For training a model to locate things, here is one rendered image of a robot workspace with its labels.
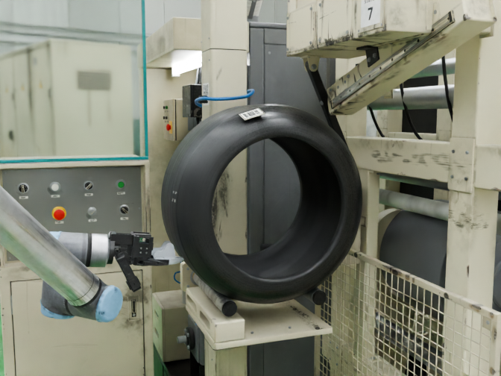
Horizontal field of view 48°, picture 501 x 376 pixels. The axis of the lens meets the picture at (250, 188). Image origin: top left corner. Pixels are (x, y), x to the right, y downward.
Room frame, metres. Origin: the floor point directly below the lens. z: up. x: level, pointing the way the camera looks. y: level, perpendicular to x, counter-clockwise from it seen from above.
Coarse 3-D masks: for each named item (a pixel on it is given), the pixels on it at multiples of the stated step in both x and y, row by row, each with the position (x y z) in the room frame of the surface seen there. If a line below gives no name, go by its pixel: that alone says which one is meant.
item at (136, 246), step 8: (112, 232) 1.49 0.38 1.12; (136, 232) 1.54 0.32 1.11; (144, 232) 1.54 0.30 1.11; (112, 240) 1.46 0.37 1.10; (120, 240) 1.47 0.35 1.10; (128, 240) 1.48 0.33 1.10; (136, 240) 1.47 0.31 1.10; (144, 240) 1.50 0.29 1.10; (152, 240) 1.48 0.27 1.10; (112, 248) 1.45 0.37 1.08; (120, 248) 1.48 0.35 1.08; (128, 248) 1.48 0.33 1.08; (136, 248) 1.47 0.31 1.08; (144, 248) 1.49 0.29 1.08; (152, 248) 1.49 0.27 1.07; (112, 256) 1.45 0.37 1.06; (128, 256) 1.48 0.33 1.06; (136, 256) 1.47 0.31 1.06; (144, 256) 1.49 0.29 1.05; (136, 264) 1.47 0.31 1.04
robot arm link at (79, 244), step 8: (56, 232) 1.43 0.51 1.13; (64, 232) 1.44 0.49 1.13; (64, 240) 1.41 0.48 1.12; (72, 240) 1.42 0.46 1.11; (80, 240) 1.42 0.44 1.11; (88, 240) 1.43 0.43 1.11; (72, 248) 1.41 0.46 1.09; (80, 248) 1.41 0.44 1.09; (88, 248) 1.42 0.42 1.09; (80, 256) 1.41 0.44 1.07; (88, 256) 1.42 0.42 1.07; (88, 264) 1.43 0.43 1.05
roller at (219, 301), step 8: (200, 280) 1.74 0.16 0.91; (208, 288) 1.65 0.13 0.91; (208, 296) 1.63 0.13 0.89; (216, 296) 1.57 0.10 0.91; (224, 296) 1.54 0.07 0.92; (216, 304) 1.55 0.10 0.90; (224, 304) 1.50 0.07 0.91; (232, 304) 1.50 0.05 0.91; (224, 312) 1.49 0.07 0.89; (232, 312) 1.50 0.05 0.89
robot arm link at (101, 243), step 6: (96, 234) 1.46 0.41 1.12; (102, 234) 1.47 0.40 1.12; (96, 240) 1.44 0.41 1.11; (102, 240) 1.44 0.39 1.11; (108, 240) 1.45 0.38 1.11; (96, 246) 1.43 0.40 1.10; (102, 246) 1.43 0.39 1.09; (108, 246) 1.45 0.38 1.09; (96, 252) 1.42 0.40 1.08; (102, 252) 1.43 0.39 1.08; (108, 252) 1.45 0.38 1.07; (96, 258) 1.43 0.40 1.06; (102, 258) 1.43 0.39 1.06; (90, 264) 1.43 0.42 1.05; (96, 264) 1.44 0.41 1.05; (102, 264) 1.44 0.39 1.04
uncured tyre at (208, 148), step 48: (192, 144) 1.52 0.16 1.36; (240, 144) 1.48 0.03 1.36; (288, 144) 1.83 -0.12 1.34; (336, 144) 1.58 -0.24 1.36; (192, 192) 1.45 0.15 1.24; (336, 192) 1.78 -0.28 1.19; (192, 240) 1.45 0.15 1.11; (288, 240) 1.83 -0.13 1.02; (336, 240) 1.57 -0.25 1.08; (240, 288) 1.48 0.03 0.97; (288, 288) 1.53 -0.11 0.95
